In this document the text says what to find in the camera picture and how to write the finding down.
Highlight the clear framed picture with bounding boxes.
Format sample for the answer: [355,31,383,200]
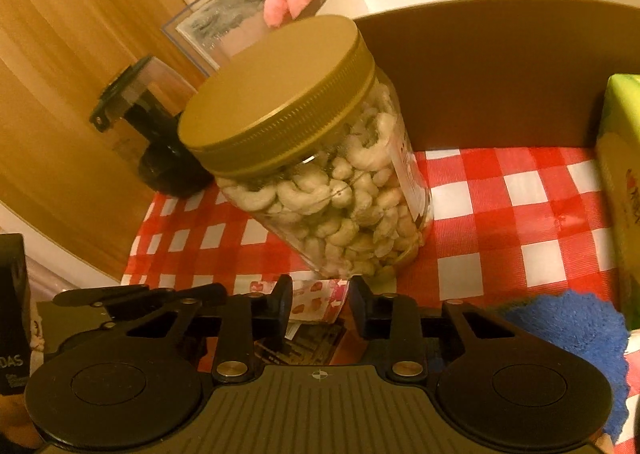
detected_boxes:
[161,0,286,80]

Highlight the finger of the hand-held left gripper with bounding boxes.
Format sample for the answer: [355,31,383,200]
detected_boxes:
[102,283,228,322]
[52,285,151,307]

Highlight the green printed box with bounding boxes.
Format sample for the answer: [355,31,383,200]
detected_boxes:
[595,74,640,330]

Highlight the blue fluffy cloth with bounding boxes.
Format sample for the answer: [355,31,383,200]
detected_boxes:
[500,290,632,440]

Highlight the white pink tissue packet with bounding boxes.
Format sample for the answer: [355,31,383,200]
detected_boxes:
[248,278,351,326]

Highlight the black carton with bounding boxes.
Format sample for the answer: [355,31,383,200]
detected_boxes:
[0,233,33,397]

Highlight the wooden door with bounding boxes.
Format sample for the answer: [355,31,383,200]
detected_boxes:
[0,0,208,285]

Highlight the dark printed card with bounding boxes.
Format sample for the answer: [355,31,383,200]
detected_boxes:
[252,321,351,367]

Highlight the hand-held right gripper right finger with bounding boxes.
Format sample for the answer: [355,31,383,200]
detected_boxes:
[347,275,523,380]

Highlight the red white checked tablecloth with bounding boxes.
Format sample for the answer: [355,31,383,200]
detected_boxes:
[121,146,623,330]

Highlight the brown cardboard box white inside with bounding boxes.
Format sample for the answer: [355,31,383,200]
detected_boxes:
[312,0,640,152]

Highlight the cashew jar with gold lid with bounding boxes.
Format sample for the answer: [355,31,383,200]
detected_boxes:
[177,14,435,281]

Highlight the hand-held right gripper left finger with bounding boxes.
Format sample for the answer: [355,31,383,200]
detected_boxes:
[122,275,294,382]

